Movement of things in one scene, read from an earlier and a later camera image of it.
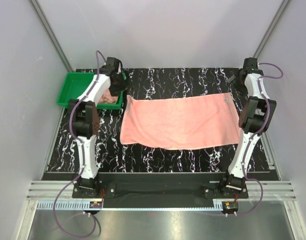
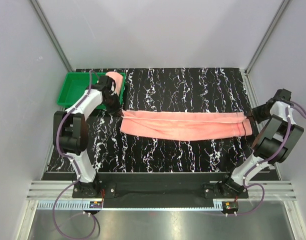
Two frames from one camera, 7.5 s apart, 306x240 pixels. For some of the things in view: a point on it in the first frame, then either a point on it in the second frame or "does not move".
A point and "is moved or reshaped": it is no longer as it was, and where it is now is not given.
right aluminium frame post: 283,4 does not move
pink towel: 180,123 is moved or reshaped
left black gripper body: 121,84 to 112,105
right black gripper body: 240,87 to 260,113
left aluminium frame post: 61,51 does not move
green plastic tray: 73,85 does not move
